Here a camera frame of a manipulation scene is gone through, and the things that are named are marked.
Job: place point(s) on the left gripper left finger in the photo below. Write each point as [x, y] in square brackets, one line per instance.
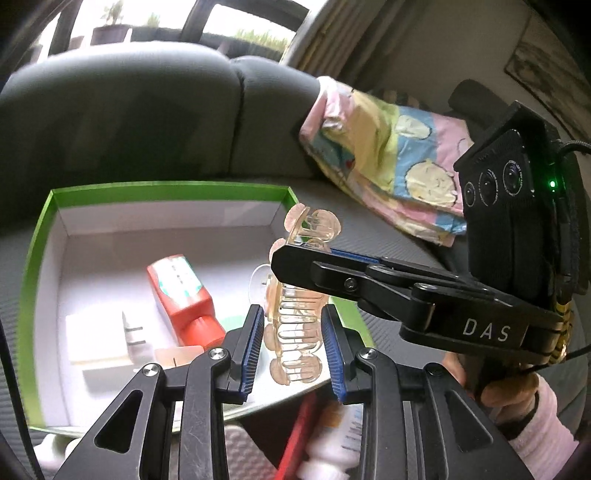
[131, 439]

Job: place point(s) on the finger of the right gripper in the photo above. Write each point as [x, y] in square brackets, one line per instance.
[354, 258]
[346, 281]

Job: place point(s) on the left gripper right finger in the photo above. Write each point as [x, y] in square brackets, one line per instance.
[416, 421]

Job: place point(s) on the large white pill bottle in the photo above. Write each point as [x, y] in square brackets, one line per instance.
[335, 445]

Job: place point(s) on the white usb charger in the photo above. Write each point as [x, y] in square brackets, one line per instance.
[99, 348]

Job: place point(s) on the red plastic scoop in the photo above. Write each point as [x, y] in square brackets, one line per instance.
[304, 424]

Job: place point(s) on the white textured pad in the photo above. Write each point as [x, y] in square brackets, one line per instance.
[245, 460]

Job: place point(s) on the small green-label white bottle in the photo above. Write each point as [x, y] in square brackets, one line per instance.
[54, 450]

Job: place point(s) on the pink sleeve forearm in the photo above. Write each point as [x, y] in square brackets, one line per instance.
[545, 444]

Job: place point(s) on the person's right hand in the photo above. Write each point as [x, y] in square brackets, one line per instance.
[510, 399]

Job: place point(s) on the colourful folded cloth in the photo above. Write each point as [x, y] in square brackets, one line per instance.
[397, 161]

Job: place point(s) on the green cardboard box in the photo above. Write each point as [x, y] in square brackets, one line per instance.
[90, 250]

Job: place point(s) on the striped curtain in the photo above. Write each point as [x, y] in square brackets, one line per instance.
[350, 40]

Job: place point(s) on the black camera box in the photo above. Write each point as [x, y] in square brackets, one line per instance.
[526, 211]

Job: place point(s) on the black window frame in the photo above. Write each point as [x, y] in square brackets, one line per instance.
[233, 28]

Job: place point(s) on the framed wall picture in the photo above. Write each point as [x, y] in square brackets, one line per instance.
[545, 68]

